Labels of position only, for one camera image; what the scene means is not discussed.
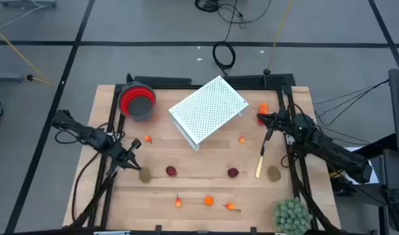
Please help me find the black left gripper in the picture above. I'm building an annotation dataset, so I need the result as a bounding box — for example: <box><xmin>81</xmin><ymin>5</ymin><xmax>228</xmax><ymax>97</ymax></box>
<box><xmin>112</xmin><ymin>138</ymin><xmax>142</xmax><ymax>172</ymax></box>

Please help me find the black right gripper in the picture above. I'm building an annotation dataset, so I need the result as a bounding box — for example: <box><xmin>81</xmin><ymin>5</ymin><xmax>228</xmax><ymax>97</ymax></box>
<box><xmin>256</xmin><ymin>110</ymin><xmax>290</xmax><ymax>154</ymax></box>

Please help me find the large red orange fruit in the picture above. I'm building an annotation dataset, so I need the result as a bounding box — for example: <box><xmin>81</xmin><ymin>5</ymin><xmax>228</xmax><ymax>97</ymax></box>
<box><xmin>257</xmin><ymin>102</ymin><xmax>270</xmax><ymax>127</ymax></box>

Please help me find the brown green kiwi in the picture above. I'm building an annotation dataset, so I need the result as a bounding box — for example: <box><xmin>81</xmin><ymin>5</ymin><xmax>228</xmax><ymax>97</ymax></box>
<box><xmin>138</xmin><ymin>166</ymin><xmax>152</xmax><ymax>184</ymax></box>
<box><xmin>267</xmin><ymin>165</ymin><xmax>282</xmax><ymax>183</ymax></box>

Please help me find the red grey collapsible colander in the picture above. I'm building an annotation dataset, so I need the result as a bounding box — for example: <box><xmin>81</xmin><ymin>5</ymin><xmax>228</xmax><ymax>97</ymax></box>
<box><xmin>117</xmin><ymin>81</ymin><xmax>157</xmax><ymax>123</ymax></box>

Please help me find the white perforated metal stand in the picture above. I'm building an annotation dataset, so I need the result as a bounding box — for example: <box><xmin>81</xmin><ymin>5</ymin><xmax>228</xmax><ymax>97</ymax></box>
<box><xmin>168</xmin><ymin>75</ymin><xmax>249</xmax><ymax>152</ymax></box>

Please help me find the silver metal bar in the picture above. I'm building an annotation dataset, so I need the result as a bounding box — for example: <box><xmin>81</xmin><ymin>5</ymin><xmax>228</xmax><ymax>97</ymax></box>
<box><xmin>93</xmin><ymin>230</ymin><xmax>131</xmax><ymax>235</ymax></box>

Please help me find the pale green artificial plant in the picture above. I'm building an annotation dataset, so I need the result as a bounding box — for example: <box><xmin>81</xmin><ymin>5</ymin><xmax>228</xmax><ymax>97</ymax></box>
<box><xmin>272</xmin><ymin>196</ymin><xmax>313</xmax><ymax>235</ymax></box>

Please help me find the black floor base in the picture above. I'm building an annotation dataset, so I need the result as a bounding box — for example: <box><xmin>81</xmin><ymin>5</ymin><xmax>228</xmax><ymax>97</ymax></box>
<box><xmin>329</xmin><ymin>176</ymin><xmax>359</xmax><ymax>197</ymax></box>

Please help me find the black desk bar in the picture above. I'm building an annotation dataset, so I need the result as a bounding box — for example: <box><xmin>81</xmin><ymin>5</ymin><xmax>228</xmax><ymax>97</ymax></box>
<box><xmin>355</xmin><ymin>133</ymin><xmax>399</xmax><ymax>161</ymax></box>

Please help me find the white panel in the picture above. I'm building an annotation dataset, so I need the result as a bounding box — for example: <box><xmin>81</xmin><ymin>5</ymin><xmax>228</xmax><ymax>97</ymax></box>
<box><xmin>344</xmin><ymin>146</ymin><xmax>380</xmax><ymax>185</ymax></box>

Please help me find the grey metal base bar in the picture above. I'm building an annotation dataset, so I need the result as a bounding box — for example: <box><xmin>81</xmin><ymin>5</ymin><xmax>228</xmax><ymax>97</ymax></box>
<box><xmin>0</xmin><ymin>0</ymin><xmax>57</xmax><ymax>8</ymax></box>
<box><xmin>0</xmin><ymin>72</ymin><xmax>25</xmax><ymax>83</ymax></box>

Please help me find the black keyboard crate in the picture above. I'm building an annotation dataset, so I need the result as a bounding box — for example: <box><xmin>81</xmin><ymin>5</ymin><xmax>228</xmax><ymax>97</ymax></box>
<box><xmin>381</xmin><ymin>189</ymin><xmax>399</xmax><ymax>233</ymax></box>

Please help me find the knife with wooden handle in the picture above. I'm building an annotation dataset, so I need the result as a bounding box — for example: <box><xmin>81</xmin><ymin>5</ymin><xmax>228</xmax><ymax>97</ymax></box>
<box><xmin>255</xmin><ymin>145</ymin><xmax>267</xmax><ymax>179</ymax></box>

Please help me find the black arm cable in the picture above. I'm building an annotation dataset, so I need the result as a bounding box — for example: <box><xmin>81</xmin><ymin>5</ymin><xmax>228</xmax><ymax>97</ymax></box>
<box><xmin>71</xmin><ymin>151</ymin><xmax>102</xmax><ymax>226</ymax></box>

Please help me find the black coiled floor cable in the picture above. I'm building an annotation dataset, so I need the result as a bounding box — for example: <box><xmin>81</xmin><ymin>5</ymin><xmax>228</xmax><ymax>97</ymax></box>
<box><xmin>212</xmin><ymin>0</ymin><xmax>242</xmax><ymax>78</ymax></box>

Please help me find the yellow floor cable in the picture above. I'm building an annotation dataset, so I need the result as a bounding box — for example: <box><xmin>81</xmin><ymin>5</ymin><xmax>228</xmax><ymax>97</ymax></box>
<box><xmin>266</xmin><ymin>0</ymin><xmax>294</xmax><ymax>71</ymax></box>
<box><xmin>0</xmin><ymin>24</ymin><xmax>54</xmax><ymax>87</ymax></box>

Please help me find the thin black cable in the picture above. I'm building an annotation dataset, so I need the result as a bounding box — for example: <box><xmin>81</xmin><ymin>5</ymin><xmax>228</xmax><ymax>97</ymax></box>
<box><xmin>313</xmin><ymin>79</ymin><xmax>390</xmax><ymax>128</ymax></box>

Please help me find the black floor cable bundle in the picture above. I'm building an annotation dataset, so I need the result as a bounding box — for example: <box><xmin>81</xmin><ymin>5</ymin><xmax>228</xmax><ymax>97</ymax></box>
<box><xmin>194</xmin><ymin>0</ymin><xmax>272</xmax><ymax>25</ymax></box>

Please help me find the white floor cable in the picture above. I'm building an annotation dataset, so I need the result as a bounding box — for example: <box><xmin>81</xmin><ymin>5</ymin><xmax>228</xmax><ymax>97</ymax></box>
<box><xmin>0</xmin><ymin>0</ymin><xmax>46</xmax><ymax>32</ymax></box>

